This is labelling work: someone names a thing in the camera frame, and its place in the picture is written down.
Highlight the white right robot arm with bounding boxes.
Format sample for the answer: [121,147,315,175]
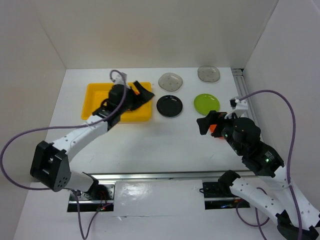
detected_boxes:
[196,110,320,240]

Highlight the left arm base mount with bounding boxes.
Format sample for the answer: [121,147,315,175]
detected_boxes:
[76,182,116,213]

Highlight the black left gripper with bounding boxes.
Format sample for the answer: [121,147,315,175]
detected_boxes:
[118,81,154,114]

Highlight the green plate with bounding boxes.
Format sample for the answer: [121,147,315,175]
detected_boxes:
[193,93,220,116]

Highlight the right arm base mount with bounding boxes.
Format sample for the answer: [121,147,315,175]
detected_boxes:
[199,181,250,210]

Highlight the aluminium table edge rail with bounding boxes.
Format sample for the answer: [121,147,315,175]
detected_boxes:
[88,169,258,181]

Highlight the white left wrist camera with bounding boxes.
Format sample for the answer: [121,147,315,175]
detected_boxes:
[113,73,130,88]

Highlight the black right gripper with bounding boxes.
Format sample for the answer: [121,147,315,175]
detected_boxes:
[196,109,244,155]

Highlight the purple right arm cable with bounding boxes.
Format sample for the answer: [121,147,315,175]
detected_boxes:
[236,89,305,240]

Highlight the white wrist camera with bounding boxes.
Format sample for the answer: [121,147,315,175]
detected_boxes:
[113,73,130,88]
[224,97,249,119]

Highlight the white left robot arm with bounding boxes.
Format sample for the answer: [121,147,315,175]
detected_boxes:
[30,81,154,200]

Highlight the black plate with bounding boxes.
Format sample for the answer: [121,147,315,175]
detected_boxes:
[156,95,183,118]

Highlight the yellow plastic bin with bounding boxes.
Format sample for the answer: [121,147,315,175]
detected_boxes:
[81,83,153,124]

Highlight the clear glass plate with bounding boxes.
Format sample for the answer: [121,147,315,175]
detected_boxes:
[158,72,183,92]
[197,65,221,83]

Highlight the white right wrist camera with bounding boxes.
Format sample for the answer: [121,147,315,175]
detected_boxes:
[224,97,249,119]

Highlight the aluminium side rail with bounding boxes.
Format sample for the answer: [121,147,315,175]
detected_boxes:
[231,68,259,126]

